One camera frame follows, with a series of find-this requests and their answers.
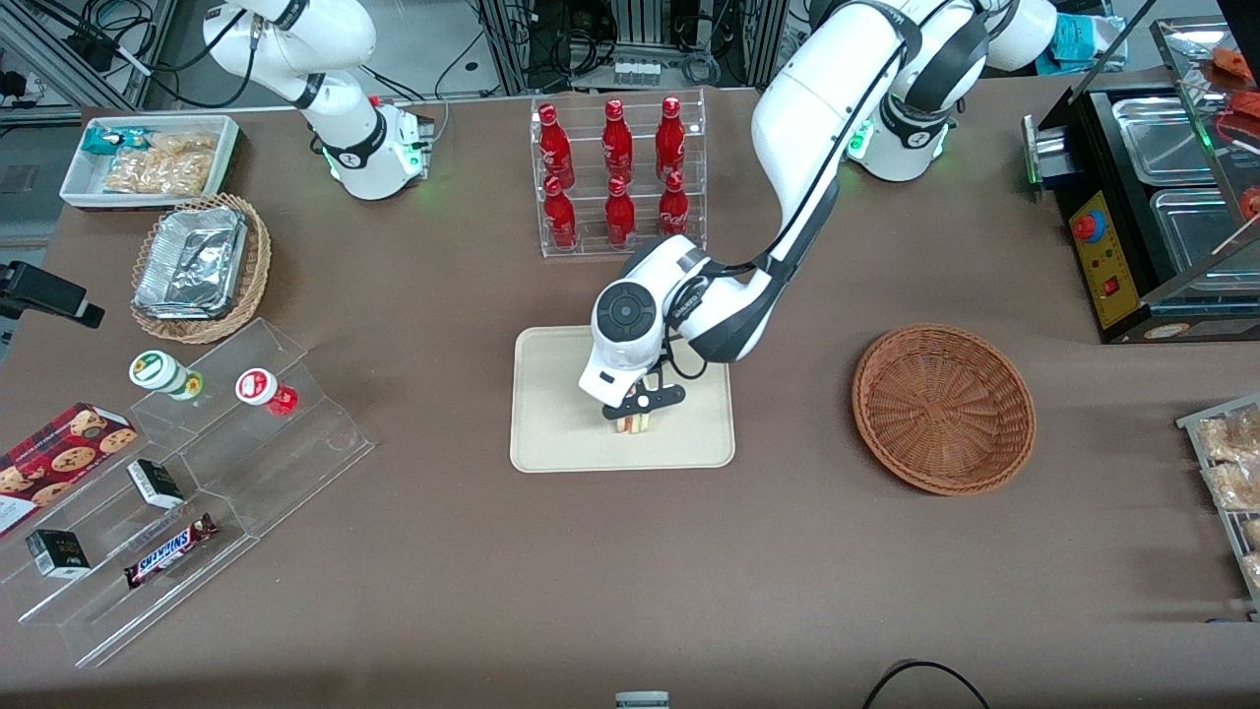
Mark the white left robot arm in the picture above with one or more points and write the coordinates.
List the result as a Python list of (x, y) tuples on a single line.
[(807, 108)]

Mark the beige rectangular serving tray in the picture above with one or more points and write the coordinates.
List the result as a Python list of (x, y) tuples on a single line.
[(551, 414)]

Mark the brown round wicker basket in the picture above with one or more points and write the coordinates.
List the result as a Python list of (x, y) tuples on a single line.
[(940, 409)]

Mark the oval wicker basket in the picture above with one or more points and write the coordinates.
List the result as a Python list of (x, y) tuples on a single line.
[(258, 266)]

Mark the aluminium foil tray stack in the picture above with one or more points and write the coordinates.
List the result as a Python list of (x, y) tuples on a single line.
[(192, 261)]

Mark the tray of wrapped pastries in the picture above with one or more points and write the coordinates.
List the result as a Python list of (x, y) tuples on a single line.
[(1196, 425)]

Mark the red cola bottle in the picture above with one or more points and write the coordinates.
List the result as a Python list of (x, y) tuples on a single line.
[(620, 219), (670, 143), (673, 215), (554, 148), (560, 219), (617, 146)]

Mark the clear acrylic bottle rack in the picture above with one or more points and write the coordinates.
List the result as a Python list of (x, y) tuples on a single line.
[(591, 222)]

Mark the small grey device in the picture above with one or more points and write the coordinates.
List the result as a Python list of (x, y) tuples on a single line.
[(642, 700)]

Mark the clear acrylic stepped shelf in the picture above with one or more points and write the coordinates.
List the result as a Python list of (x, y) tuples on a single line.
[(285, 463)]

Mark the white power strip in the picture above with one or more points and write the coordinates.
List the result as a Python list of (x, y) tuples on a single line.
[(638, 71)]

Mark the red lid cup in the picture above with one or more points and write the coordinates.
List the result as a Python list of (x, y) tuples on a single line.
[(258, 386)]

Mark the snickers chocolate bar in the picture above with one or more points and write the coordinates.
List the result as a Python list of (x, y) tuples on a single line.
[(169, 551)]

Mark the small black box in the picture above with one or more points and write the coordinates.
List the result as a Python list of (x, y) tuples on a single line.
[(155, 483), (57, 553)]

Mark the green lid cup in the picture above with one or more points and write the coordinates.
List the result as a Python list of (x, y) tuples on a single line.
[(153, 369)]

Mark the black food warmer cabinet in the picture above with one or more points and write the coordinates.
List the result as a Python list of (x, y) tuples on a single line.
[(1107, 266)]

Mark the clear bag of chips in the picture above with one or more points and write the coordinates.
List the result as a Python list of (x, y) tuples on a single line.
[(162, 165)]

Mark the red cookie box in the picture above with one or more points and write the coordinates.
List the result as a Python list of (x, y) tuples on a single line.
[(59, 458)]

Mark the teal plastic bag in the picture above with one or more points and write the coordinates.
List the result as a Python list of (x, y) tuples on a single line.
[(1083, 39)]

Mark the steel warmer pan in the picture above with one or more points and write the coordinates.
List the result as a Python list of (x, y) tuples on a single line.
[(1196, 231), (1162, 138)]

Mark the teal snack packet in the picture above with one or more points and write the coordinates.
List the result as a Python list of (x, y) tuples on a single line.
[(103, 141)]

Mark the white rectangular snack bin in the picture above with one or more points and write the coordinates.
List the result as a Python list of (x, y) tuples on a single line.
[(81, 182)]

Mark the wrapped pastry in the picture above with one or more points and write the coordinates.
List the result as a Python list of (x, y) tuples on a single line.
[(1235, 438), (1252, 569), (1252, 532), (1238, 484)]

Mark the red fried food piece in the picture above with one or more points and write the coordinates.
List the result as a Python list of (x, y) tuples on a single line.
[(1242, 98)]

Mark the black clamp mount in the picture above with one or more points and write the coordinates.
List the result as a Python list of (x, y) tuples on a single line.
[(44, 290)]

